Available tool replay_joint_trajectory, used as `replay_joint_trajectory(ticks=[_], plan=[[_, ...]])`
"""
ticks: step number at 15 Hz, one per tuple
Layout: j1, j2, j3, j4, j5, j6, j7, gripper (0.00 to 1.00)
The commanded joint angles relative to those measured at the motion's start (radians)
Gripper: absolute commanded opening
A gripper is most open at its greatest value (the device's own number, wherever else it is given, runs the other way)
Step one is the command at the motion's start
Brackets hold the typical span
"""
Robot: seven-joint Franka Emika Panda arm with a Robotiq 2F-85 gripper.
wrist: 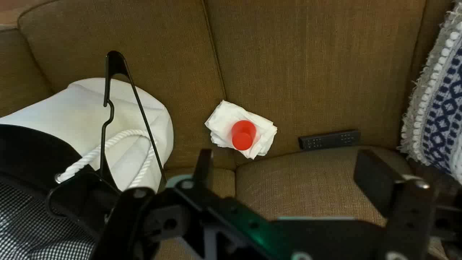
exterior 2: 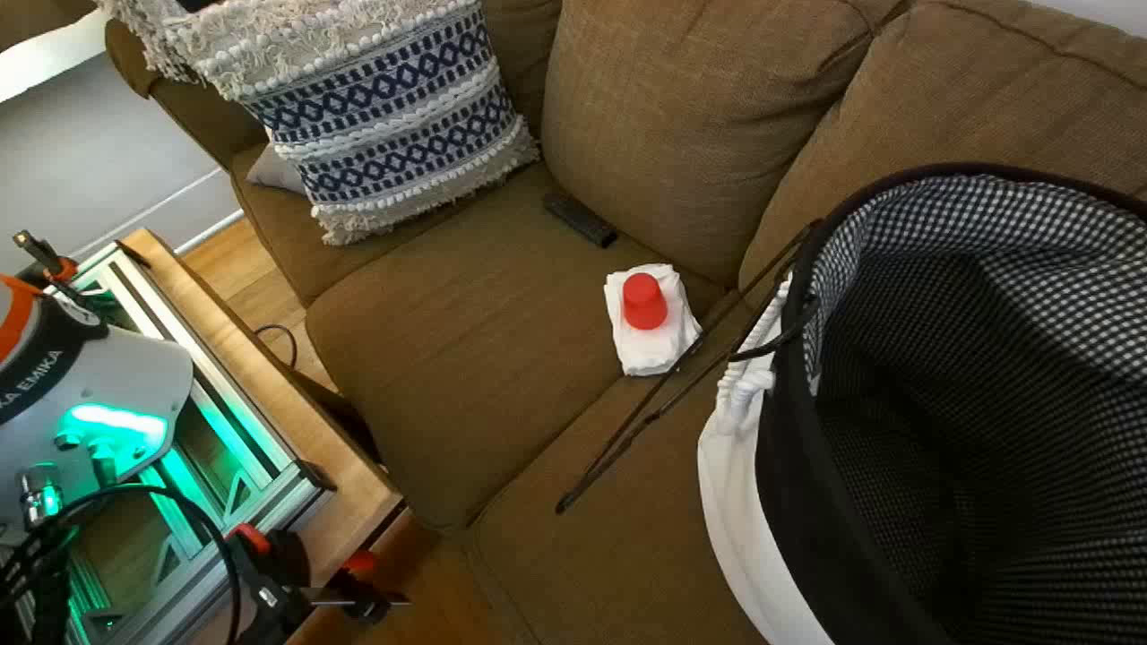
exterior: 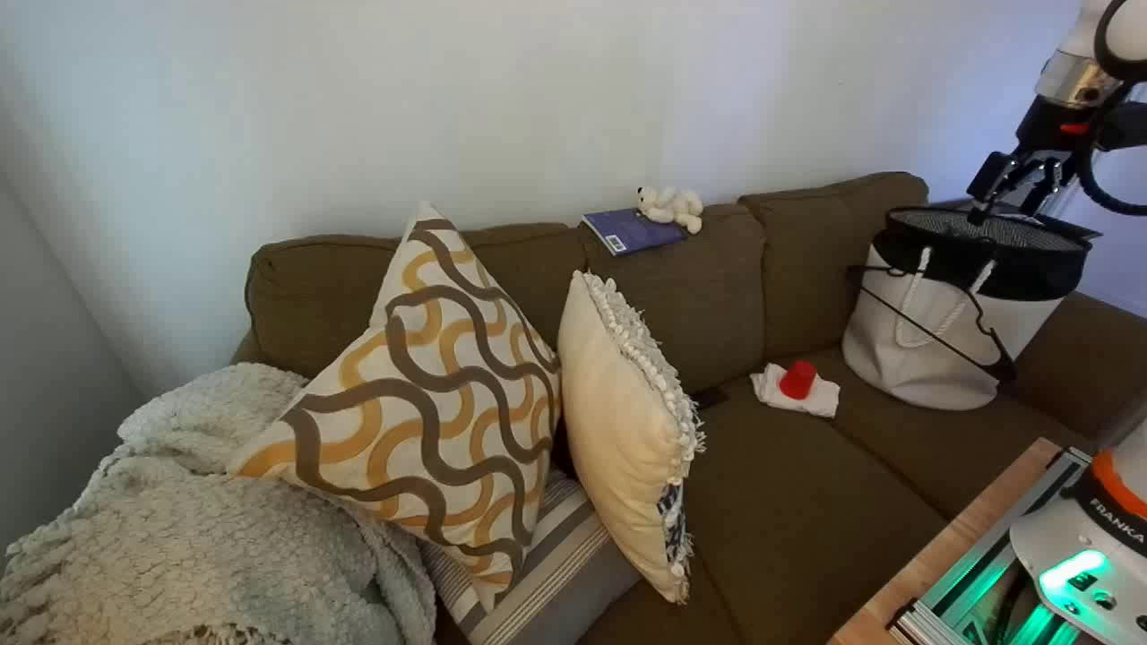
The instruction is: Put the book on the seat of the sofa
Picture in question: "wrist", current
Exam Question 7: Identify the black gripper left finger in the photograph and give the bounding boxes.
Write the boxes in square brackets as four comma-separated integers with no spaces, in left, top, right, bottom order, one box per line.
[90,147,312,260]

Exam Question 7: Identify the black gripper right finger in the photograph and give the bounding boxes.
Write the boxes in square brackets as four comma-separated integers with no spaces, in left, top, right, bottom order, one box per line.
[353,148,462,260]

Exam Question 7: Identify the brown fabric sofa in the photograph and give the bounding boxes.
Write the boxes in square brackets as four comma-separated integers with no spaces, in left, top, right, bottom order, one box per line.
[0,0,462,260]

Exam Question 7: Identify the blue white fringed blanket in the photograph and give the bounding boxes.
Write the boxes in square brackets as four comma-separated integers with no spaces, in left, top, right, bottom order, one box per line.
[399,1,462,182]

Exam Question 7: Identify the black remote control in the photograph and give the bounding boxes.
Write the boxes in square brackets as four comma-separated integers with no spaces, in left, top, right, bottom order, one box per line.
[298,128,363,150]

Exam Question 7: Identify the red plastic cap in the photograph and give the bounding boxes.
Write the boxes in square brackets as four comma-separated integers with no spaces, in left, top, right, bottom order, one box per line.
[230,119,259,150]

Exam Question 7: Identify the black mesh fabric bag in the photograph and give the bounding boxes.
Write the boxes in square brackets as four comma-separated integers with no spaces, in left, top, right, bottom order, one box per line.
[0,122,122,260]

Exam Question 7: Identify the black clothes hanger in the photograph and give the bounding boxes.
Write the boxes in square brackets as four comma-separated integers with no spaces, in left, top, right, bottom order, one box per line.
[98,49,168,192]

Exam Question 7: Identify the white bag with rope handle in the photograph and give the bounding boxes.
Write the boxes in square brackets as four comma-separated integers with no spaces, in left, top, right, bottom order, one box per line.
[0,76,175,193]

